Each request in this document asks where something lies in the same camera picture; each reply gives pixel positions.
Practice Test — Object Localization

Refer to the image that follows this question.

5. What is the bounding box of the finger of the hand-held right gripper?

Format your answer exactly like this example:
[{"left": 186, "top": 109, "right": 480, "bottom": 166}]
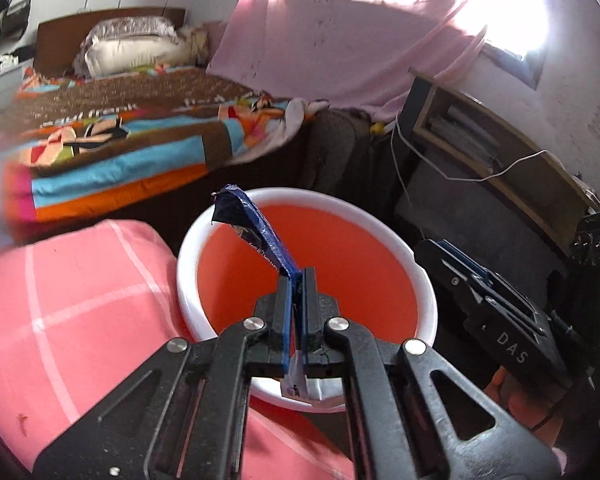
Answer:
[
  {"left": 437, "top": 240, "right": 552, "bottom": 335},
  {"left": 414, "top": 239, "right": 501, "bottom": 322}
]

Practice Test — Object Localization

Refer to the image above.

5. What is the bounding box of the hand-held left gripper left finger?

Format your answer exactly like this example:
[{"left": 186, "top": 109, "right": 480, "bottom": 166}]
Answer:
[{"left": 32, "top": 269, "right": 298, "bottom": 480}]

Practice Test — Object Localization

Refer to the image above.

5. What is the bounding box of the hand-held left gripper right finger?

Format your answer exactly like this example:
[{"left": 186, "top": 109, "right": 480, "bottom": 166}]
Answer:
[{"left": 300, "top": 267, "right": 561, "bottom": 480}]

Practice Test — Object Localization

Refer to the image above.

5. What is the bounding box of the red and white plastic bucket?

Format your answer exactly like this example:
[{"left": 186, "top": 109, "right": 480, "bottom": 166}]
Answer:
[{"left": 176, "top": 187, "right": 438, "bottom": 413}]

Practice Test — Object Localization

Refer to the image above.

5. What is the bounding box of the blue foil snack wrapper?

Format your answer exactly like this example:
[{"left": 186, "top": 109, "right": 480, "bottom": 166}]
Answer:
[{"left": 211, "top": 185, "right": 314, "bottom": 404}]

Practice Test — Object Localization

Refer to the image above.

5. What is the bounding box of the person's right hand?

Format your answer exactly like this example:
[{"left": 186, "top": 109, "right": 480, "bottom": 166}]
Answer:
[{"left": 484, "top": 367, "right": 556, "bottom": 431}]

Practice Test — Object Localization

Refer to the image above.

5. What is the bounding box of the wooden bookshelf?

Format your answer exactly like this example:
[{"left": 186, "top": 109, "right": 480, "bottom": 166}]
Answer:
[{"left": 410, "top": 75, "right": 600, "bottom": 257}]

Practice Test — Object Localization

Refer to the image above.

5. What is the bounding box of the stack of papers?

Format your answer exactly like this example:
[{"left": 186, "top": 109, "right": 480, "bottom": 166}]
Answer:
[{"left": 426, "top": 106, "right": 502, "bottom": 172}]

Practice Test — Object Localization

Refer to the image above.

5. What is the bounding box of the dark cloth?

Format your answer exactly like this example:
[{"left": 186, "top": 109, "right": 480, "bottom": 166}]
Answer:
[{"left": 307, "top": 107, "right": 377, "bottom": 197}]

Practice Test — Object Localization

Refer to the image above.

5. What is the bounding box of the pink checked cloth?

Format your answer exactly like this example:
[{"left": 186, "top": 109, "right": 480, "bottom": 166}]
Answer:
[{"left": 0, "top": 219, "right": 356, "bottom": 480}]

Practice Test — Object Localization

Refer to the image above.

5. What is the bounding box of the colourful printed bed blanket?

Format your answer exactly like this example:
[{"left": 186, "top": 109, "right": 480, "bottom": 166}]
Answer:
[{"left": 0, "top": 65, "right": 331, "bottom": 241}]

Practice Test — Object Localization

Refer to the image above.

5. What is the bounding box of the pink curtain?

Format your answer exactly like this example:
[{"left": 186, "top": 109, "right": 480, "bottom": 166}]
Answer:
[{"left": 207, "top": 0, "right": 487, "bottom": 121}]

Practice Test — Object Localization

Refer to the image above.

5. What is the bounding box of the window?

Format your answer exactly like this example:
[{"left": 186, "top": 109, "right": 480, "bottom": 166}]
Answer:
[{"left": 350, "top": 0, "right": 552, "bottom": 92}]

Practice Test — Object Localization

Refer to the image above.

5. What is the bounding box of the beige plush pillow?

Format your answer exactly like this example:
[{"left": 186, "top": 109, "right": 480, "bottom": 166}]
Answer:
[{"left": 189, "top": 25, "right": 212, "bottom": 63}]

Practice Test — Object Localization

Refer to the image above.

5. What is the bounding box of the white pillow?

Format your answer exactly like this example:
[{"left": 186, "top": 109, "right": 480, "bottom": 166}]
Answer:
[{"left": 82, "top": 35, "right": 197, "bottom": 78}]

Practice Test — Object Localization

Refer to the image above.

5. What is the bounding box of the white drawer cabinet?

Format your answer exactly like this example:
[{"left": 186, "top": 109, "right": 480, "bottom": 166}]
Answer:
[{"left": 0, "top": 62, "right": 31, "bottom": 122}]

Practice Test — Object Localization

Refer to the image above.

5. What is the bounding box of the brown wooden headboard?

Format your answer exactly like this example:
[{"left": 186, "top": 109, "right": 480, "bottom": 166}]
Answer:
[{"left": 34, "top": 7, "right": 187, "bottom": 74}]

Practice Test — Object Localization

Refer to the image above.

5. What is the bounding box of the oval hanging mirror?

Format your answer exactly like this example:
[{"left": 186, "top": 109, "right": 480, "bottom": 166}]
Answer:
[{"left": 0, "top": 0, "right": 34, "bottom": 41}]

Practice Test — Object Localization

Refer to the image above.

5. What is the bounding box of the white cable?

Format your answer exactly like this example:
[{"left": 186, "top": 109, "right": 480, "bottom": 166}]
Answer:
[{"left": 389, "top": 110, "right": 549, "bottom": 183}]

